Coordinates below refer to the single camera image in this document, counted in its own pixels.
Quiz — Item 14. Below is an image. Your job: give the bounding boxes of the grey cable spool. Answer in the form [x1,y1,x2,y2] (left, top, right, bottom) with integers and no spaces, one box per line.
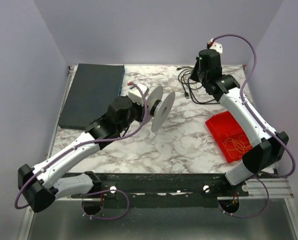
[145,86,176,133]

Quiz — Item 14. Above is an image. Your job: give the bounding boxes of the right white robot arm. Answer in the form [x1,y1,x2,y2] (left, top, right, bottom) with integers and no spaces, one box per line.
[190,49,289,186]

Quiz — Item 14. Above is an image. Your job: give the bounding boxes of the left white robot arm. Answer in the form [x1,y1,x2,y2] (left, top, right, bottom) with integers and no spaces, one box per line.
[14,96,149,213]

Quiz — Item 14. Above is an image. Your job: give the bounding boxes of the red plastic bin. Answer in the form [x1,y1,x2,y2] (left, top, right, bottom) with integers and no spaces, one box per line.
[205,111,253,164]

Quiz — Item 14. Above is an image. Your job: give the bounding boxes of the black USB cable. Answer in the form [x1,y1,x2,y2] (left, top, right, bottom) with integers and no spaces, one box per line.
[176,66,222,105]

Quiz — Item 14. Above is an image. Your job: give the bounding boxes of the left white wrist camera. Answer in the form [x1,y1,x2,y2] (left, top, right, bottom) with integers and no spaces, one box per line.
[127,83,149,106]

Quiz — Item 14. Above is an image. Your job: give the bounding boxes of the dark grey network switch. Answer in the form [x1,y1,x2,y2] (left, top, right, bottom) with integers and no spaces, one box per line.
[58,63,125,130]

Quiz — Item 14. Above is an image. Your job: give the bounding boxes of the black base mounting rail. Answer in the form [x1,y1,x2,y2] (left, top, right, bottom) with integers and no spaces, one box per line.
[74,171,251,209]

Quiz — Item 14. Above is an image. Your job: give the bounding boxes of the yellow wires in bin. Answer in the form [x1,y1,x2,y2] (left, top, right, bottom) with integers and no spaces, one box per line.
[222,136,254,157]

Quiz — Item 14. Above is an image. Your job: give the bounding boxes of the aluminium frame rail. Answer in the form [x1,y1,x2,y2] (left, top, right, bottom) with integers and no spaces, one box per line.
[246,178,294,199]

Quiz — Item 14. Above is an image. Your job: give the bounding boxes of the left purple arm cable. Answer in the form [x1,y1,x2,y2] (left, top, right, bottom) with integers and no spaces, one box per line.
[14,82,150,210]

